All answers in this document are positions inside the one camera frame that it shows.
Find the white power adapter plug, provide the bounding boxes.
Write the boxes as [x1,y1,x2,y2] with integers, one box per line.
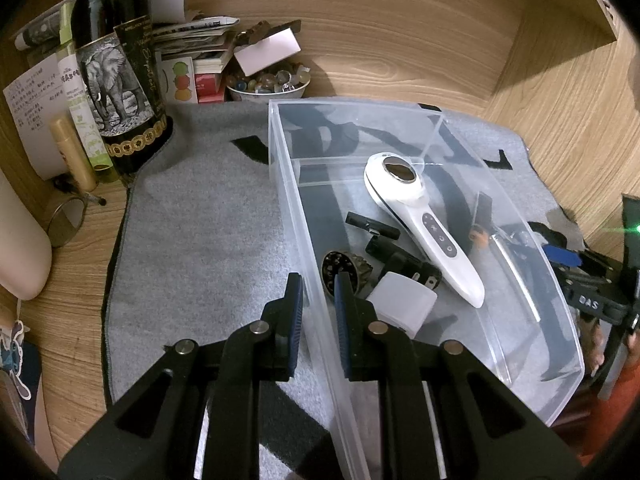
[367,256,442,339]

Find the key bunch with black strap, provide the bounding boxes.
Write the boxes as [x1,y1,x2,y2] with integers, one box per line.
[320,211,442,298]

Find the white handheld massager device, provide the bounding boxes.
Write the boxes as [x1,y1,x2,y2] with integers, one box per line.
[363,152,485,309]

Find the clear plastic storage box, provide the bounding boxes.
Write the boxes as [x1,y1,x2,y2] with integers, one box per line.
[268,97,586,480]

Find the person's hand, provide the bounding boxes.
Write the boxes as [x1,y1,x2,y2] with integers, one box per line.
[581,318,640,376]

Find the grey rug with black letters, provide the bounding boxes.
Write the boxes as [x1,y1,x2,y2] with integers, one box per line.
[103,99,585,479]

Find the beige lip balm tube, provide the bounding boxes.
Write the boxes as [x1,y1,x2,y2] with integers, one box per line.
[49,113,98,192]

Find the white bowl of stones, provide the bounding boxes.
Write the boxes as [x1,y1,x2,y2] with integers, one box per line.
[224,62,311,102]

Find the green tea box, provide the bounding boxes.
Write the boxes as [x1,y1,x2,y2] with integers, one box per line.
[56,2,119,183]

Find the white handwritten paper note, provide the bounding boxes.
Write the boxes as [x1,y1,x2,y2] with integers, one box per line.
[3,54,67,180]

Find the white card box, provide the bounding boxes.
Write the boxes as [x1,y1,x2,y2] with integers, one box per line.
[234,28,300,76]

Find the dark wine bottle elephant label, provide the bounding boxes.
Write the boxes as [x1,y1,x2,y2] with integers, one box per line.
[70,0,172,182]

